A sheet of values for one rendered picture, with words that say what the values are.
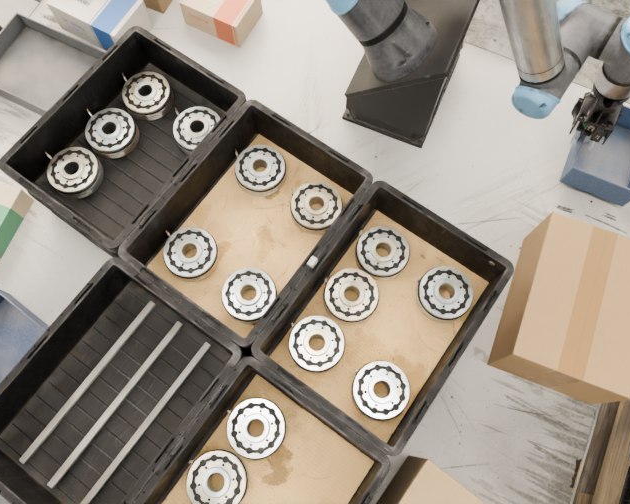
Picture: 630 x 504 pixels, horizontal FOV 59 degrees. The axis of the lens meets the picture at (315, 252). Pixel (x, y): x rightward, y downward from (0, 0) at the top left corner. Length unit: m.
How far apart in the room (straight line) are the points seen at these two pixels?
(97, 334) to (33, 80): 0.72
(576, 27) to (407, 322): 0.60
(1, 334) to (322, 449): 0.72
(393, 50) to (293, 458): 0.79
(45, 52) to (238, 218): 0.73
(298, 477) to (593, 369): 0.56
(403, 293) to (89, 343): 0.60
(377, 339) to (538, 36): 0.57
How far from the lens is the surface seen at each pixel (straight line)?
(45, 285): 1.35
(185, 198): 1.12
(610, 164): 1.47
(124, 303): 1.14
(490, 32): 2.54
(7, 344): 1.35
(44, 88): 1.57
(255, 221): 1.13
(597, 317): 1.16
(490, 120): 1.45
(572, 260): 1.18
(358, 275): 1.06
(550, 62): 1.02
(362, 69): 1.32
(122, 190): 1.22
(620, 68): 1.16
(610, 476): 1.94
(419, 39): 1.19
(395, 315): 1.08
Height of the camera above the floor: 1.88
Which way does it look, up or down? 72 degrees down
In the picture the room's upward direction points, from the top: straight up
